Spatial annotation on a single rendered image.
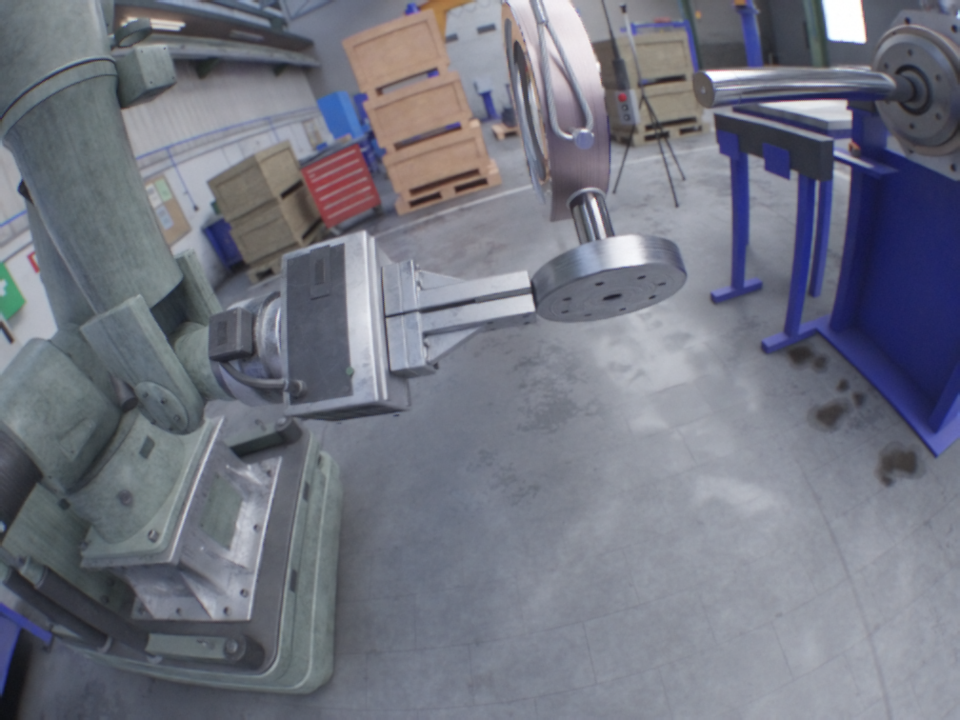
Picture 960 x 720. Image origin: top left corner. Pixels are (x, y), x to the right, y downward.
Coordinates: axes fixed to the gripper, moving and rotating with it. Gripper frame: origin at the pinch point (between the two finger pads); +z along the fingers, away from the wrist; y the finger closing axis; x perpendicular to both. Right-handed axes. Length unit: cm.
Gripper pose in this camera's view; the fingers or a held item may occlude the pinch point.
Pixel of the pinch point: (505, 301)
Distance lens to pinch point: 53.3
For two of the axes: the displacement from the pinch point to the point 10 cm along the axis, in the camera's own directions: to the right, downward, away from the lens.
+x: 1.4, 1.8, 9.7
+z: 9.8, -1.7, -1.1
